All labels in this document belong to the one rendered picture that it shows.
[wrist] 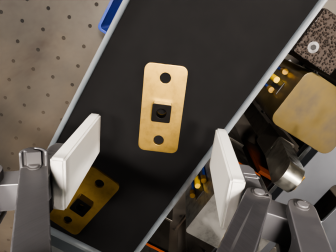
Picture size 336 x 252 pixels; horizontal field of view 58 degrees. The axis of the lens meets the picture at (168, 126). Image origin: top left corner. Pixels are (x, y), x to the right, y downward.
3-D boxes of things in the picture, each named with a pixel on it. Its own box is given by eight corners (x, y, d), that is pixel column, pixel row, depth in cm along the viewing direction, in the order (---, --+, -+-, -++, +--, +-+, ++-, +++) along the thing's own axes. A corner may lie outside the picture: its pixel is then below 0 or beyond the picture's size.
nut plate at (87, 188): (76, 234, 34) (73, 242, 33) (47, 215, 33) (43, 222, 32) (121, 185, 31) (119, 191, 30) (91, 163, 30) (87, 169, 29)
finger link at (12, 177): (36, 219, 14) (-29, 211, 14) (73, 166, 18) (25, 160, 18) (34, 191, 13) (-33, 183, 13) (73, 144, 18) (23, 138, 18)
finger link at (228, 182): (231, 180, 15) (246, 182, 15) (215, 127, 21) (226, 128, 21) (220, 230, 16) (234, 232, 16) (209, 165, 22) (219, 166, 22)
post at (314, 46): (250, 41, 70) (330, 76, 32) (232, 29, 69) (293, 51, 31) (264, 21, 68) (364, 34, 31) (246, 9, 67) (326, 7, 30)
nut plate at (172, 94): (176, 152, 30) (176, 158, 28) (138, 147, 30) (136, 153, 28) (188, 66, 27) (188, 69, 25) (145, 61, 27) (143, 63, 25)
